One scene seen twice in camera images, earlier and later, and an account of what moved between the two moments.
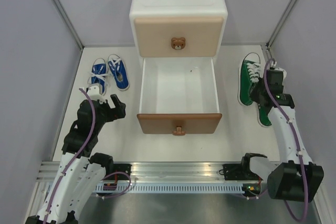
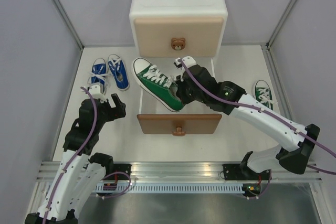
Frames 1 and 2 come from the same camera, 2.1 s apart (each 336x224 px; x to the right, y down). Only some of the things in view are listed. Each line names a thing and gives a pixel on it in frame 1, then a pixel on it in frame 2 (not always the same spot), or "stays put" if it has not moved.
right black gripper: [253, 92] -> [184, 98]
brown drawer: [180, 92] stays put
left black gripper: [116, 113] stays put
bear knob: [179, 131] stays put
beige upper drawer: [176, 36] stays put
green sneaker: [249, 73] -> [153, 82]
